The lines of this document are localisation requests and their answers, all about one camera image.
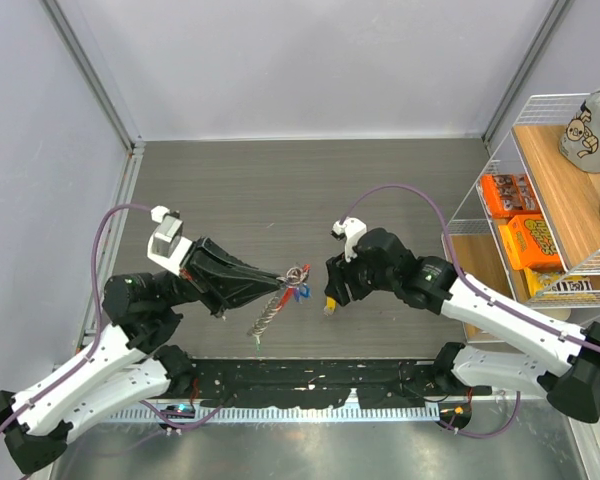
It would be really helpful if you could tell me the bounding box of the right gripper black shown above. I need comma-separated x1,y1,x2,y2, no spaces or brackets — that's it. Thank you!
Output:
326,246,399,305

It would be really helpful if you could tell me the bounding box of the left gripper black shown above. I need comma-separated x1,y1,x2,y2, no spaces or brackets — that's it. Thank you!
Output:
159,232,284,315

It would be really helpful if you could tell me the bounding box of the yellow key tag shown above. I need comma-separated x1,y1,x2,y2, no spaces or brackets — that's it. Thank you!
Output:
325,297,337,311

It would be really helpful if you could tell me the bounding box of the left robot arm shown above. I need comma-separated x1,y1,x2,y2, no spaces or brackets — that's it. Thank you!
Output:
0,234,284,475

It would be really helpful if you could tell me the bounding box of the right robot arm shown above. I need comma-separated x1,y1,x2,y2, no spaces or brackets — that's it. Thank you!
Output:
325,218,600,424

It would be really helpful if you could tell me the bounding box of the blue key tag right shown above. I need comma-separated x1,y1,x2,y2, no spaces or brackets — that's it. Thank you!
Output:
291,283,311,303

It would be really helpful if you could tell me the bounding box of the orange snack box top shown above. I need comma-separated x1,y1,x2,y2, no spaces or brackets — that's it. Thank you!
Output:
479,174,540,219

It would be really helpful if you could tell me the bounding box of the orange yellow snack box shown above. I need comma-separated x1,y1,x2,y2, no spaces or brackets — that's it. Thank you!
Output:
498,214,561,271

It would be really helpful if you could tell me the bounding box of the yellow snack bag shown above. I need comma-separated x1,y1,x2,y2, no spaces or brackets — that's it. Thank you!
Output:
523,268,594,300

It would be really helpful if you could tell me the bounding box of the grey printed pouch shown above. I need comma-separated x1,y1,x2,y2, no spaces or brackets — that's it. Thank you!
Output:
559,88,600,174

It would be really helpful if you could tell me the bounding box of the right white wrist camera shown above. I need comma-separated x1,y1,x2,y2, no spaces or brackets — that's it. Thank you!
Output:
331,217,367,263

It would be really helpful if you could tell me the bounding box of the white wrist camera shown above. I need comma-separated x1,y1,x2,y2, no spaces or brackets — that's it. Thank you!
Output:
331,217,367,263
146,206,192,276

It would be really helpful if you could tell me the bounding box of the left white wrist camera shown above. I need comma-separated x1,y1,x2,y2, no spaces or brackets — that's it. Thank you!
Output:
146,206,192,276

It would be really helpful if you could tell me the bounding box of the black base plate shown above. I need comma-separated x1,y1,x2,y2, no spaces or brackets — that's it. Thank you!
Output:
158,359,492,410

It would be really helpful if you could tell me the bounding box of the white slotted cable duct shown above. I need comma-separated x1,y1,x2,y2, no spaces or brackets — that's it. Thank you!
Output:
104,401,440,424

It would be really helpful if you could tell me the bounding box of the white wire shelf rack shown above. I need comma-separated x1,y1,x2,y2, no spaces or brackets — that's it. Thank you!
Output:
448,93,600,325

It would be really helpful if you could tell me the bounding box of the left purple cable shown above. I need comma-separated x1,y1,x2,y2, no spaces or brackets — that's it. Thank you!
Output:
0,203,156,466

